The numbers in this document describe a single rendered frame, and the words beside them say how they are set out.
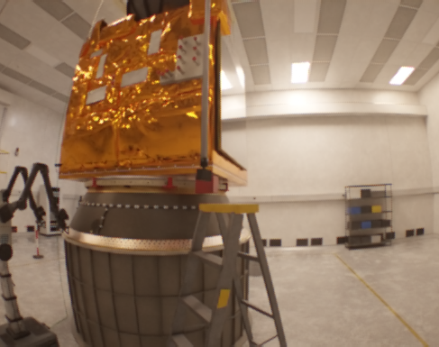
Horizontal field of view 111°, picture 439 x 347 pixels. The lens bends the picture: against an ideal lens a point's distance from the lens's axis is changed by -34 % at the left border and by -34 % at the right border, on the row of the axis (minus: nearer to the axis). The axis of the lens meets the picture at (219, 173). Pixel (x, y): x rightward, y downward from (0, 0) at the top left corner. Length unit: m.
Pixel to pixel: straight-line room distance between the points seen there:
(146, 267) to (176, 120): 1.18
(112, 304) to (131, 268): 0.39
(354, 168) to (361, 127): 1.40
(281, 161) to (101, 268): 6.21
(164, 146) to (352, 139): 6.65
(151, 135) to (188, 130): 0.34
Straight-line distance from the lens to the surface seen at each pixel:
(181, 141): 1.78
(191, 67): 2.02
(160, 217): 1.84
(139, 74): 2.38
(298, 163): 7.21
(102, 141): 2.33
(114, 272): 1.89
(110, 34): 3.06
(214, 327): 1.23
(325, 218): 7.26
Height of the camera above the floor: 1.53
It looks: 7 degrees up
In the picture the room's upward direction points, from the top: straight up
